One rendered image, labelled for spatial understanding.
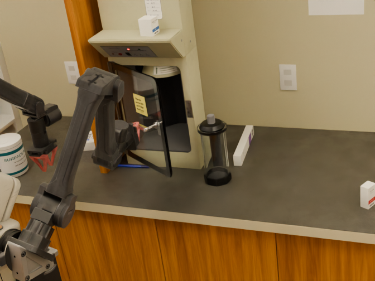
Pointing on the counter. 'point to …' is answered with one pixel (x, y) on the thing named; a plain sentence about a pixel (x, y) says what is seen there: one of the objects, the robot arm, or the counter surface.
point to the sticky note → (140, 104)
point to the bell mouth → (161, 71)
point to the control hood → (114, 40)
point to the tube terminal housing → (174, 22)
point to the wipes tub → (12, 155)
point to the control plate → (129, 51)
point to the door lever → (147, 127)
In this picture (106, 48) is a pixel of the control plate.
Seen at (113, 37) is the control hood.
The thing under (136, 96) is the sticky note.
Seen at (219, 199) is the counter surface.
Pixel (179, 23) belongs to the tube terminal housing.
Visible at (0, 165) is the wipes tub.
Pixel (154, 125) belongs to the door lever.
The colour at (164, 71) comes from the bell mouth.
